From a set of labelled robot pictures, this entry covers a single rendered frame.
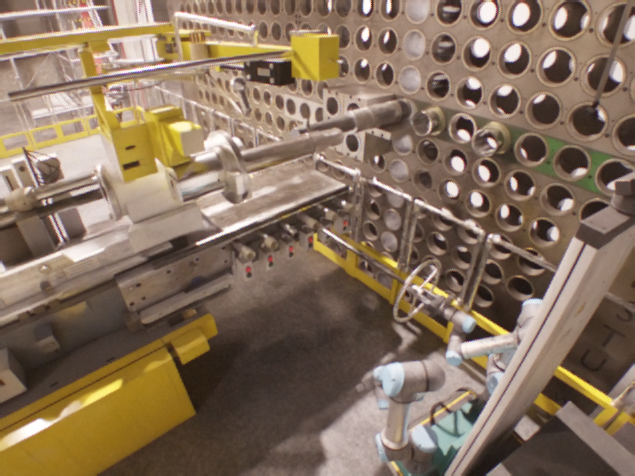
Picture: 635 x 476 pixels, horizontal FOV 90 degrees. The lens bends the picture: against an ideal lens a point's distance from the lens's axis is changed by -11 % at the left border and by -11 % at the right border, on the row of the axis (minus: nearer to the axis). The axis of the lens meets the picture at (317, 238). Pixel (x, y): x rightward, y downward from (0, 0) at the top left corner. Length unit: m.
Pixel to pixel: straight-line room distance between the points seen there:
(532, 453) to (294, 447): 1.32
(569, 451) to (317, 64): 1.64
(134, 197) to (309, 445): 1.72
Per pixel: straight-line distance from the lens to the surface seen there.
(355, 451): 2.37
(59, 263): 2.14
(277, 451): 2.37
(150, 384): 2.18
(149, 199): 2.02
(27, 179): 2.42
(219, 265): 2.36
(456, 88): 3.12
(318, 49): 1.19
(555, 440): 1.71
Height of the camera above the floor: 2.17
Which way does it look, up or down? 35 degrees down
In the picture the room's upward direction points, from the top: straight up
